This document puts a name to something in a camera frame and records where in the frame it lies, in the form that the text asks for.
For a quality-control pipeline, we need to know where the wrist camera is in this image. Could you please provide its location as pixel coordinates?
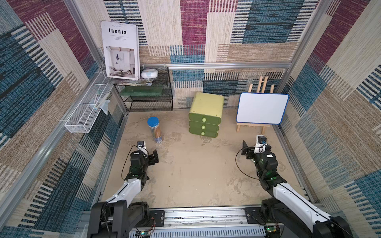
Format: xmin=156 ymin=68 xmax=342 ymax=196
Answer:
xmin=254 ymin=135 xmax=267 ymax=154
xmin=137 ymin=140 xmax=149 ymax=156

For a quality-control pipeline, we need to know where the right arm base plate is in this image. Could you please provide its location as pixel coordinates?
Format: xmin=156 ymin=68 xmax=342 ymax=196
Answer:
xmin=244 ymin=207 xmax=286 ymax=225

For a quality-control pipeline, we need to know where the green three-drawer cabinet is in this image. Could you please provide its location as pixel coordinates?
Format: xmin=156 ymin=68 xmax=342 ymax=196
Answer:
xmin=189 ymin=92 xmax=224 ymax=138

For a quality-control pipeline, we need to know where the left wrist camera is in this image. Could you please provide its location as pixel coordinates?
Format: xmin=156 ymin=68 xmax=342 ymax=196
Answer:
xmin=137 ymin=140 xmax=149 ymax=156

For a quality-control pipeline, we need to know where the white oval case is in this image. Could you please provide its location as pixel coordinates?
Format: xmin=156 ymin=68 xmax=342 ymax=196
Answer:
xmin=141 ymin=69 xmax=159 ymax=79

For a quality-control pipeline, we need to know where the white wire basket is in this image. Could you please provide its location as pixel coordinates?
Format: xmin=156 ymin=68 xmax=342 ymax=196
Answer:
xmin=64 ymin=83 xmax=112 ymax=133

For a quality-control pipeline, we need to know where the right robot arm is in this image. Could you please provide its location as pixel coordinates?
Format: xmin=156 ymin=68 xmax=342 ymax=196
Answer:
xmin=239 ymin=135 xmax=353 ymax=238

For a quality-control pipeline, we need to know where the green sheet on shelf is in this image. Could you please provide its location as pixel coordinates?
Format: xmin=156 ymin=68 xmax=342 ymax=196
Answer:
xmin=120 ymin=86 xmax=163 ymax=96

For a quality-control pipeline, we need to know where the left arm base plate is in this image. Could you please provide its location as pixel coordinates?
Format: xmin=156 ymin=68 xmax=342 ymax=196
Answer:
xmin=146 ymin=210 xmax=165 ymax=228

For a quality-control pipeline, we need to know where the black wire shelf rack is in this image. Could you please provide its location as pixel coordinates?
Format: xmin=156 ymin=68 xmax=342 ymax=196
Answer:
xmin=113 ymin=66 xmax=173 ymax=113

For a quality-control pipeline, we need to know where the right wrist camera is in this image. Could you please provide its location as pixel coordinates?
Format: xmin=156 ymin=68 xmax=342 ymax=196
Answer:
xmin=254 ymin=135 xmax=267 ymax=154

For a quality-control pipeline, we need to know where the blue-lid pencil canister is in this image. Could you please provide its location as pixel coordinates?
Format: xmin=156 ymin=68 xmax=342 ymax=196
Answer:
xmin=147 ymin=117 xmax=163 ymax=143

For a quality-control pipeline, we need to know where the small whiteboard on easel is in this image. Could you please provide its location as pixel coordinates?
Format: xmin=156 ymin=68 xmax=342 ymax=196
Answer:
xmin=236 ymin=76 xmax=289 ymax=133

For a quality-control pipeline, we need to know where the Inedia magazine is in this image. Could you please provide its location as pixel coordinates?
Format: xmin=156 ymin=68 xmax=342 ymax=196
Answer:
xmin=101 ymin=21 xmax=140 ymax=80

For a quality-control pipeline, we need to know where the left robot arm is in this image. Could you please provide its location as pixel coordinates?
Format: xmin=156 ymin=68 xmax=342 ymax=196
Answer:
xmin=87 ymin=149 xmax=159 ymax=238

